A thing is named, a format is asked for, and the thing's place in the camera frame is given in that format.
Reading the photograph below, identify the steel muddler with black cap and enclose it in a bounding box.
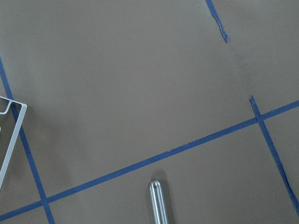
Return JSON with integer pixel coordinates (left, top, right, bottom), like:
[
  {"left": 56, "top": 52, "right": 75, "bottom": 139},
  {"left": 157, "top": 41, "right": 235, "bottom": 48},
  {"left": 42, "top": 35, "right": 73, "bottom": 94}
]
[{"left": 149, "top": 180, "right": 169, "bottom": 224}]

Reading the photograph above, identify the white wire cup rack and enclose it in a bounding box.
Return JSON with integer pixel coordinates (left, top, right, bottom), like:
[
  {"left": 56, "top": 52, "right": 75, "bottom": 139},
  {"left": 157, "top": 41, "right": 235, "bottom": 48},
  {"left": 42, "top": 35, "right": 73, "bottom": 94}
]
[{"left": 0, "top": 97, "right": 28, "bottom": 188}]

